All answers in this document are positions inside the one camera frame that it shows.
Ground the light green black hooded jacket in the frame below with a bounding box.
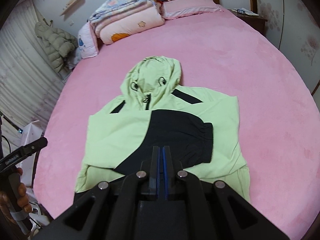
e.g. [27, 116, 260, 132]
[75, 56, 250, 200]

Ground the person's left hand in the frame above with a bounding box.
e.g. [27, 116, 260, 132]
[1, 183, 32, 228]

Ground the white pleated curtain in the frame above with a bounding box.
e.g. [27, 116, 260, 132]
[1, 0, 64, 129]

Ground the beige puffer jacket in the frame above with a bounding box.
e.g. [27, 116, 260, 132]
[35, 22, 78, 73]

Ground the pink embroidered pillow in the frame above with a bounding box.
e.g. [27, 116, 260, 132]
[78, 22, 99, 59]

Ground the pink bed sheet mattress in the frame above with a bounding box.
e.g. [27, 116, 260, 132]
[34, 10, 319, 239]

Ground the folded floral pink quilt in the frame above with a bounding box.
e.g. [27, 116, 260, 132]
[88, 0, 165, 45]

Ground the flat pink pillow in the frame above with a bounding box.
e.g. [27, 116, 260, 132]
[161, 0, 223, 20]

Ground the dark wooden nightstand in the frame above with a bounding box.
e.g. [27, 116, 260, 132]
[229, 9, 267, 36]

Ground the floral sliding wardrobe door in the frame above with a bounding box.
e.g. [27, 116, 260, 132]
[254, 0, 320, 91]

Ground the wooden wall shelf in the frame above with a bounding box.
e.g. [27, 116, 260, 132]
[60, 0, 81, 16]

